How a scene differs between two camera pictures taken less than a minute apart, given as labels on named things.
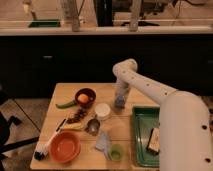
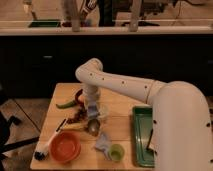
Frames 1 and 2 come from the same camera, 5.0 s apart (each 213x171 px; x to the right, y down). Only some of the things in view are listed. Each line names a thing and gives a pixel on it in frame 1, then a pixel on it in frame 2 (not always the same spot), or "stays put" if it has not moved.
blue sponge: [120, 101] -> [92, 111]
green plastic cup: [115, 152] stays put
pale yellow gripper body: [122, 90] -> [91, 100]
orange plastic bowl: [64, 147] stays put
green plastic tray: [144, 120] stays put
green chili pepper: [66, 105] stays put
